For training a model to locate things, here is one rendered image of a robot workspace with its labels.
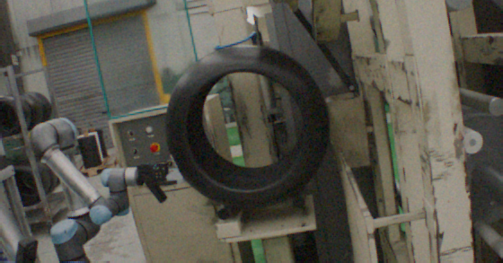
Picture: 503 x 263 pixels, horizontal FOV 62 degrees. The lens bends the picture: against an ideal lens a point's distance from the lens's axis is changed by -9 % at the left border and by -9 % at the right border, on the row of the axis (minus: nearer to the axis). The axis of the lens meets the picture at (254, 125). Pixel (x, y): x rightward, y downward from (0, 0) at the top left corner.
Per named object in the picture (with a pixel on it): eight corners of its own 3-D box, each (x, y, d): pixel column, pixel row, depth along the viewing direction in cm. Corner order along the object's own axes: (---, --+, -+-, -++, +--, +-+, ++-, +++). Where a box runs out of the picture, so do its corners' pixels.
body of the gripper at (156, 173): (163, 165, 171) (134, 167, 172) (166, 187, 172) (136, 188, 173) (169, 161, 178) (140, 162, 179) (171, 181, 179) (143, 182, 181)
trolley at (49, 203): (41, 209, 595) (6, 75, 566) (87, 201, 598) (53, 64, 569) (-2, 247, 460) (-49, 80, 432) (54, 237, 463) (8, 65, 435)
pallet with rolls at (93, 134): (82, 167, 877) (73, 131, 866) (120, 158, 891) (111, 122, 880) (71, 181, 760) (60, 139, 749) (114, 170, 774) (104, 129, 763)
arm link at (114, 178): (109, 185, 183) (106, 165, 181) (133, 185, 181) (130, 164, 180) (101, 191, 175) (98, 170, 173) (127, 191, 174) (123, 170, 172)
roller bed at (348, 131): (333, 160, 208) (322, 97, 204) (365, 154, 207) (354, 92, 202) (337, 171, 189) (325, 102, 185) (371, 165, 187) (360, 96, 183)
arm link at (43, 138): (26, 121, 161) (112, 214, 160) (43, 117, 171) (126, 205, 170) (13, 142, 164) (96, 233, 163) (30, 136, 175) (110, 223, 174)
